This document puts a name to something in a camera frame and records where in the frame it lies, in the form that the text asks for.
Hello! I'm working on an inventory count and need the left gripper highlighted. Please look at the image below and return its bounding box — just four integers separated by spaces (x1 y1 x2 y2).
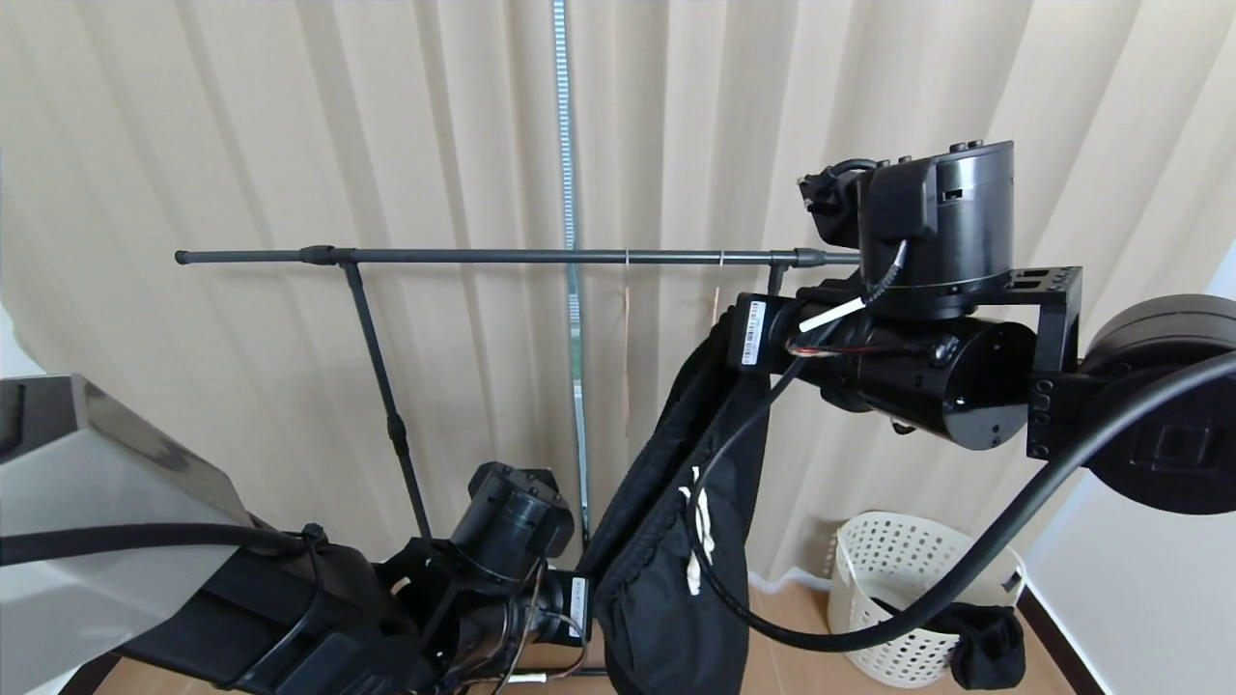
454 570 593 667

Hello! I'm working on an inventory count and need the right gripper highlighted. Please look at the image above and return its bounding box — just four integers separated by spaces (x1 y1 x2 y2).
729 290 1040 451

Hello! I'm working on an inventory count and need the black garment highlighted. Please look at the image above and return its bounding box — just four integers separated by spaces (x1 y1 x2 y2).
577 319 773 695
874 598 1026 690

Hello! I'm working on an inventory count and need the white laundry basket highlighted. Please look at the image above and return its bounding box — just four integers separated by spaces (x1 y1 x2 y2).
826 512 1026 688

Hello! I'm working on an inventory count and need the black clothes rack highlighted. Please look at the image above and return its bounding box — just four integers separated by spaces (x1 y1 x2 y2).
174 245 860 542

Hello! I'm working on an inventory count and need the beige curtain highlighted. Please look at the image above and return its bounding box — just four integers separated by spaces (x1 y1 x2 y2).
0 0 1236 590

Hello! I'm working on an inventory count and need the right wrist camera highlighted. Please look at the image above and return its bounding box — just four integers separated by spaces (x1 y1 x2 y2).
800 157 940 247

